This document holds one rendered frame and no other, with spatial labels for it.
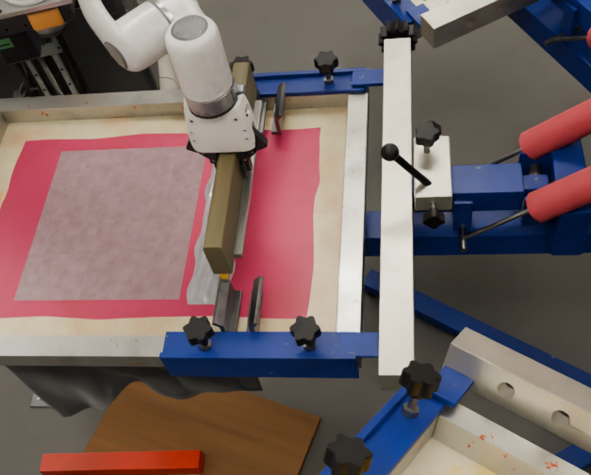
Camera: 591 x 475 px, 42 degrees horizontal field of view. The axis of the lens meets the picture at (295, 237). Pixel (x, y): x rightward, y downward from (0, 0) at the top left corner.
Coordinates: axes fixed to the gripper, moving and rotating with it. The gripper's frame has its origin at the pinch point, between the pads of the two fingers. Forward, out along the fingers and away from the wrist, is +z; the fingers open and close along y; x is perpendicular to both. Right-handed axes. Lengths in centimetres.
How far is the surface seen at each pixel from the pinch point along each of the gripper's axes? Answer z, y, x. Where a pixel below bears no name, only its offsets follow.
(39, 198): 14.3, 41.7, -5.0
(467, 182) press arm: 5.0, -37.4, 1.0
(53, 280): 14.0, 33.8, 13.4
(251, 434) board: 107, 17, 7
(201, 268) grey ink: 13.1, 7.0, 11.7
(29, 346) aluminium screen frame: 10.4, 32.5, 27.8
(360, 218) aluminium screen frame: 10.3, -20.1, 3.9
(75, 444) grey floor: 110, 68, 11
